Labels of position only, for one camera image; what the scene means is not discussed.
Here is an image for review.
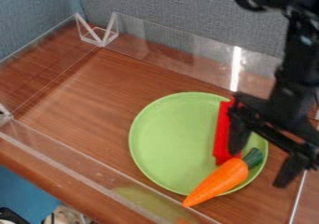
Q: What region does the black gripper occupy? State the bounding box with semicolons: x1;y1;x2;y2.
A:
228;92;319;189

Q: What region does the clear acrylic enclosure wall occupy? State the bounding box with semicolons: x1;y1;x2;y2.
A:
0;13;319;224

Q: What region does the orange toy carrot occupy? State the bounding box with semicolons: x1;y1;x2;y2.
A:
181;147;264;207

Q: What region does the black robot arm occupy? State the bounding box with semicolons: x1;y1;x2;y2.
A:
228;0;319;188

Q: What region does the green plate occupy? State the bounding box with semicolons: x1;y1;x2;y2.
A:
127;91;270;198

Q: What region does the red toy block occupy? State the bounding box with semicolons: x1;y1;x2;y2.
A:
212;99;242;165

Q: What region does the clear acrylic corner bracket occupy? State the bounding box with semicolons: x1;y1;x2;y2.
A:
75;13;120;48

